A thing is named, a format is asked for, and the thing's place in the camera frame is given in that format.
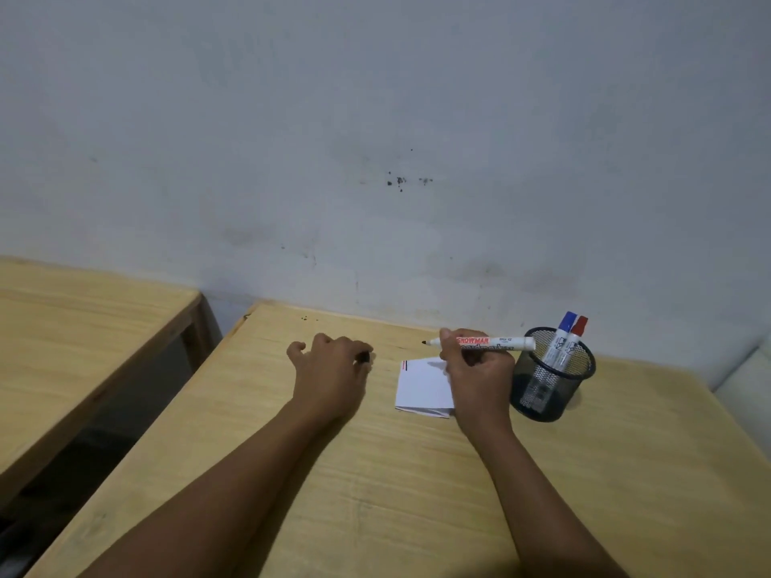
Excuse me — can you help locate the person's left hand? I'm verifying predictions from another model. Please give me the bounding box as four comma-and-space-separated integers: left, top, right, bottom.
286, 332, 376, 429

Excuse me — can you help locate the person's right hand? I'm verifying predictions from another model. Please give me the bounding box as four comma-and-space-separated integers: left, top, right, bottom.
438, 328, 516, 442

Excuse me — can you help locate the black marker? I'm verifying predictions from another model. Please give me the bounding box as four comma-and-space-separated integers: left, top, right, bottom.
421, 335, 537, 353

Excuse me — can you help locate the white paper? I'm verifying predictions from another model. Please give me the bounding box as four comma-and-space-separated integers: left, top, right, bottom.
394, 356, 456, 420

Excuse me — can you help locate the blue marker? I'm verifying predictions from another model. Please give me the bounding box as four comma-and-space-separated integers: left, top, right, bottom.
520, 311, 579, 410

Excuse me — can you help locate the red marker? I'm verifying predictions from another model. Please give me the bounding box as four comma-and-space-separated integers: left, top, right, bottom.
532, 315, 590, 413

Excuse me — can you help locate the person's left forearm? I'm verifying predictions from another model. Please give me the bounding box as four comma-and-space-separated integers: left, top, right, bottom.
78, 400, 357, 578

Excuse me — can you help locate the person's right forearm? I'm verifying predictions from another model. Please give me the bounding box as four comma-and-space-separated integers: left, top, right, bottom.
463, 424, 630, 578

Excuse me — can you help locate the black mesh pen holder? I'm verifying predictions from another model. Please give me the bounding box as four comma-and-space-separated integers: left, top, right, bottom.
509, 326, 598, 423

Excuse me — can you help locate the wooden side table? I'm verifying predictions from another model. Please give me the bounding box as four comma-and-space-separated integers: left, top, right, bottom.
0, 256, 222, 507

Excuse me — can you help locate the white cabinet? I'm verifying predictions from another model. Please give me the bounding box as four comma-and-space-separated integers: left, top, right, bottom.
713, 340, 771, 462

